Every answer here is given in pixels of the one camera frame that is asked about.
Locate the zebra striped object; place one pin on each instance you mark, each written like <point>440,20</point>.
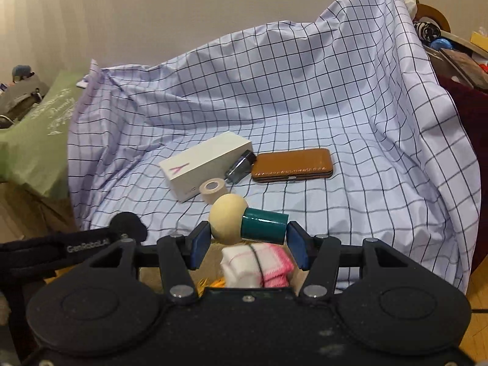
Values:
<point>427,30</point>

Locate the brown leather case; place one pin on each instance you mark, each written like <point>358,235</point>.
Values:
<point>291,164</point>

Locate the black fluffy puff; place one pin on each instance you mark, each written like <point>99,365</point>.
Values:
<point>127,223</point>

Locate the brown framed board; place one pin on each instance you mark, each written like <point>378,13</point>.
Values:
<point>461,64</point>

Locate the checked white bed sheet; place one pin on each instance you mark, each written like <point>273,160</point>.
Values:
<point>305,103</point>

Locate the pink and white cloth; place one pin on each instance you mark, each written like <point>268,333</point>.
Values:
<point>247,265</point>

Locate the yellow box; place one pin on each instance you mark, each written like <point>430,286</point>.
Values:
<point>479,39</point>

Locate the beige tape roll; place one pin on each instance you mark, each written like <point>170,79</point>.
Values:
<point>212,190</point>

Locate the white cardboard box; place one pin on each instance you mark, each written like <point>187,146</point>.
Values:
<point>206,164</point>

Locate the dark glass bottle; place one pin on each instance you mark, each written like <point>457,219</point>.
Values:
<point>241,167</point>

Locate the blue ball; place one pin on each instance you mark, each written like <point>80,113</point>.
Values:
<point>442,43</point>

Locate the curved wooden chair back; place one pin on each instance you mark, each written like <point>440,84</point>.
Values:
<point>434,13</point>

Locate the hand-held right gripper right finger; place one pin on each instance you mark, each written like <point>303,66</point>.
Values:
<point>299,244</point>

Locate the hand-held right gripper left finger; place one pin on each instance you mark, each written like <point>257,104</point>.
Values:
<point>200,244</point>

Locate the green printed bag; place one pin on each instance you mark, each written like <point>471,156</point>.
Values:
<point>34,141</point>

